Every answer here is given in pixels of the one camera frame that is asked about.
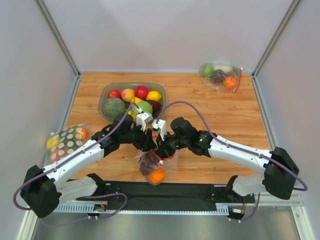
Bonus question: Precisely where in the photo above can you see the clear zip bag orange seal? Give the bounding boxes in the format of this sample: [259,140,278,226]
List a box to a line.
[135,150,179,186]

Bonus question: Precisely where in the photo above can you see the fake green cabbage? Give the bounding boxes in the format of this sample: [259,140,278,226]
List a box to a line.
[132,100,153,115]

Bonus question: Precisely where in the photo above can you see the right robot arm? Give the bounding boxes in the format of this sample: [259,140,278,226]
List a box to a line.
[152,117,299,200]

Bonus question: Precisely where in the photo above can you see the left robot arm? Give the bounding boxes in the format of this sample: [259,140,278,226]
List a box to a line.
[20,112,156,218]

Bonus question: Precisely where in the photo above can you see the fake purple grapes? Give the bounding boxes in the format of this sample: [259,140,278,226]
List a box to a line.
[137,150,161,176]

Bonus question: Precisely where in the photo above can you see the fake orange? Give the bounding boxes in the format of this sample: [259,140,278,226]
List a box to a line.
[148,168,166,185]

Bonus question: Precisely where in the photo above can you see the fake dark red apple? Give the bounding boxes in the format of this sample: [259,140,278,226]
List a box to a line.
[147,99,162,113]

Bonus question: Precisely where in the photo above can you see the fake yellow pepper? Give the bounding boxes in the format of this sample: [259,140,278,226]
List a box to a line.
[130,97,142,104]

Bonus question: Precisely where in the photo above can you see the fake green melon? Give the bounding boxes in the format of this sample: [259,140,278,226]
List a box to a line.
[102,97,126,119]

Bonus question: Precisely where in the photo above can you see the fake yellow lemon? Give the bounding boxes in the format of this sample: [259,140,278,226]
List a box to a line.
[146,90,162,102]

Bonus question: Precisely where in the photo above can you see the fake peach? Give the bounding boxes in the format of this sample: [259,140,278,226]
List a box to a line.
[121,88,135,103]

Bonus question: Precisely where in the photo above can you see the fake red pomegranate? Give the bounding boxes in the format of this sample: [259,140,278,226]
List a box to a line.
[134,85,149,100]

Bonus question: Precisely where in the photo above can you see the left zip bag with food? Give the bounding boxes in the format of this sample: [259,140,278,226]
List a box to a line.
[44,122,92,166]

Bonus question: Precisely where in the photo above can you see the zip bag with food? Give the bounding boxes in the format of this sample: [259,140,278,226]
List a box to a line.
[44,122,92,166]
[199,62,243,93]

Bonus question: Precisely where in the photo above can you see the far zip bag with food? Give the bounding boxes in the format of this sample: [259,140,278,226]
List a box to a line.
[199,62,243,93]

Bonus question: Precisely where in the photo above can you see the grey plastic fruit bowl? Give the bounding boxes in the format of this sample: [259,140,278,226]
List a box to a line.
[98,82,167,121]

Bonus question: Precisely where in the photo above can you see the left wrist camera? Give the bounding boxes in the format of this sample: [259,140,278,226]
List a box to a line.
[135,112,153,132]

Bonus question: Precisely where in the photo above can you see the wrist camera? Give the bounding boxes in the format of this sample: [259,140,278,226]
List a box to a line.
[135,112,153,132]
[151,119,168,141]

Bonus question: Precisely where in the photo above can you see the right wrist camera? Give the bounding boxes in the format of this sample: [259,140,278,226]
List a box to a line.
[151,119,168,141]

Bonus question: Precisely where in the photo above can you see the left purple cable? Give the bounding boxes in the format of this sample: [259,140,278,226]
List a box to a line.
[12,101,143,227]

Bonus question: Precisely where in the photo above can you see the purple cable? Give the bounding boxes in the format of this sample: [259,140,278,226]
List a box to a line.
[12,101,143,227]
[154,100,308,223]

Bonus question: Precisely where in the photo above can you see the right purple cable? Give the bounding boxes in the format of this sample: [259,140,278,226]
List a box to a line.
[154,100,308,223]

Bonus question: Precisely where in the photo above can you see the white slotted cable duct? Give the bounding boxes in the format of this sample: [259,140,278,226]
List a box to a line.
[54,201,245,216]

